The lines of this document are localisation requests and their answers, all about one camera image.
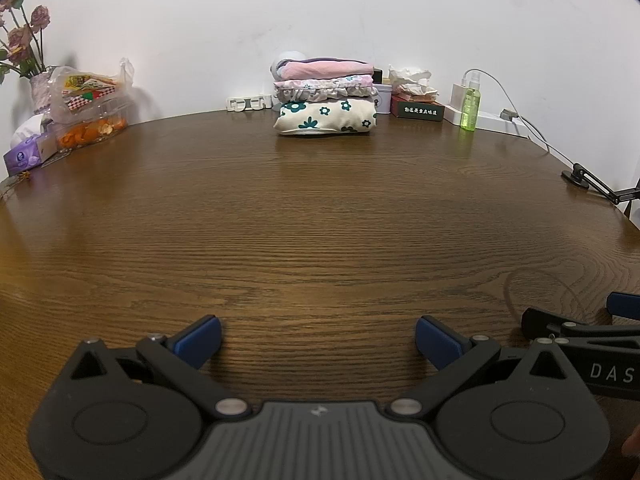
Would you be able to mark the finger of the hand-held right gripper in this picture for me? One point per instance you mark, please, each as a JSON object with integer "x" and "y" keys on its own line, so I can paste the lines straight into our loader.
{"x": 625, "y": 305}
{"x": 537, "y": 321}

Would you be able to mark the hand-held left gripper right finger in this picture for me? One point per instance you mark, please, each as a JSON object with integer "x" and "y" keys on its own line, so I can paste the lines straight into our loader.
{"x": 439, "y": 342}

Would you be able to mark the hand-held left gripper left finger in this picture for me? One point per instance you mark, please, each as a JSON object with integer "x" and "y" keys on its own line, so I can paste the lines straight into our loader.
{"x": 199, "y": 341}

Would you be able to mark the cream green-flowered garment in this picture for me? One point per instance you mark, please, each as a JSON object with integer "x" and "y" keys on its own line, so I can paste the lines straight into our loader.
{"x": 325, "y": 116}

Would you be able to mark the white power strip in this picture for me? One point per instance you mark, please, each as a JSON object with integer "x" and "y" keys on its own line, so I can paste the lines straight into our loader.
{"x": 495, "y": 121}

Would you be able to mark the green spray bottle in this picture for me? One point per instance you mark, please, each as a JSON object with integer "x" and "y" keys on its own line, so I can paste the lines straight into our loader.
{"x": 470, "y": 107}

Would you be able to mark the dark labelled box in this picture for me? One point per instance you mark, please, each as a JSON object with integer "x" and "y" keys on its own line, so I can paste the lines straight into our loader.
{"x": 417, "y": 109}

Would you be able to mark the white charger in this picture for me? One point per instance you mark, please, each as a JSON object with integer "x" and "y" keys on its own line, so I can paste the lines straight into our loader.
{"x": 458, "y": 94}

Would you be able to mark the white tin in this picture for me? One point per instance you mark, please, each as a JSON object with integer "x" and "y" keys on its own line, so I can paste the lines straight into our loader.
{"x": 383, "y": 99}

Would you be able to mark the purple tissue pack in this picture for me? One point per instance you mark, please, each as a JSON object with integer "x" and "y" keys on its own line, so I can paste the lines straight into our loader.
{"x": 27, "y": 156}

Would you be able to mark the crumpled white tissue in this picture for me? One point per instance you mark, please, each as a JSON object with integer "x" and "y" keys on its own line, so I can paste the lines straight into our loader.
{"x": 410, "y": 80}

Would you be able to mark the clear plastic snack bag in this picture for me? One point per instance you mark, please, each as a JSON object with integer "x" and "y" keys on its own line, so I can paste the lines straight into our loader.
{"x": 90, "y": 97}

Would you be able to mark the small black box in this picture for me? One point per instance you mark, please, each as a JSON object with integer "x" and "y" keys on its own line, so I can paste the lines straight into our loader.
{"x": 378, "y": 75}

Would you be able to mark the pink floral ruffled garment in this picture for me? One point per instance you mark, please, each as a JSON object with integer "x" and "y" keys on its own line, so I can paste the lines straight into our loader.
{"x": 325, "y": 89}

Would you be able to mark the patterned vase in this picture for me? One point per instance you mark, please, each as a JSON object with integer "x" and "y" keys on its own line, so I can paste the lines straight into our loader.
{"x": 39, "y": 92}

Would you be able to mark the pink folded garment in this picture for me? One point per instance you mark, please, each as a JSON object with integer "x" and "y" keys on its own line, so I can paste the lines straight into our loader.
{"x": 325, "y": 67}

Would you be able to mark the pink flower bouquet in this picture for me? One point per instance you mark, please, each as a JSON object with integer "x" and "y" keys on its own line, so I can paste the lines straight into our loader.
{"x": 40, "y": 16}

